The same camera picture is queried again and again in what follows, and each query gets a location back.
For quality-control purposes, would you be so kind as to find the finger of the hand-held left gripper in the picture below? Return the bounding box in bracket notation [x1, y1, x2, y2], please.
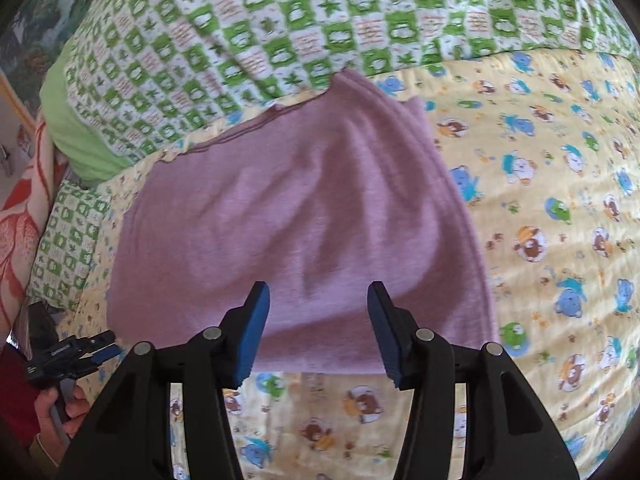
[70, 331, 117, 356]
[72, 346, 127, 378]

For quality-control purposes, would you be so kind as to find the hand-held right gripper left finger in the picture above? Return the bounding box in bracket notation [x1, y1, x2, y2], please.
[57, 281, 272, 480]

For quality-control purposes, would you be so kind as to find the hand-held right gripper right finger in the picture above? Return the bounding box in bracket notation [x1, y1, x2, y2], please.
[366, 281, 581, 480]

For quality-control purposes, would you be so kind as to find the purple knitted sweater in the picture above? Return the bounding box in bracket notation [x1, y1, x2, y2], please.
[106, 69, 501, 377]

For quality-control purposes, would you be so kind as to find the person's left forearm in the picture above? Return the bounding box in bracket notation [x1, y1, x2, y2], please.
[31, 432, 62, 473]

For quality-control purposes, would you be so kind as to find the person's left hand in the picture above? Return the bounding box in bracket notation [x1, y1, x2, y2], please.
[34, 382, 94, 466]

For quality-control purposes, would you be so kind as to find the person's red garment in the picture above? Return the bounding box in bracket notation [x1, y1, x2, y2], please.
[0, 352, 43, 448]

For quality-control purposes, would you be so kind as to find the green checkered pillow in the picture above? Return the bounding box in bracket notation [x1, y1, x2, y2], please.
[27, 182, 113, 311]

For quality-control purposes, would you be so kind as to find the red floral blanket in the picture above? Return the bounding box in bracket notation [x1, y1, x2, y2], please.
[0, 110, 68, 321]

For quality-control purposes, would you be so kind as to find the yellow cartoon bear quilt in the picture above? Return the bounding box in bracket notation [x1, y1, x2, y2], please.
[55, 47, 640, 480]

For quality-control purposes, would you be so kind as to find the green checkered folded quilt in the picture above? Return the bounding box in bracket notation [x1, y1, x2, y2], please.
[39, 0, 636, 186]

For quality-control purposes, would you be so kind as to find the wall poster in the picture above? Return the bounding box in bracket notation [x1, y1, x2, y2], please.
[0, 0, 101, 91]

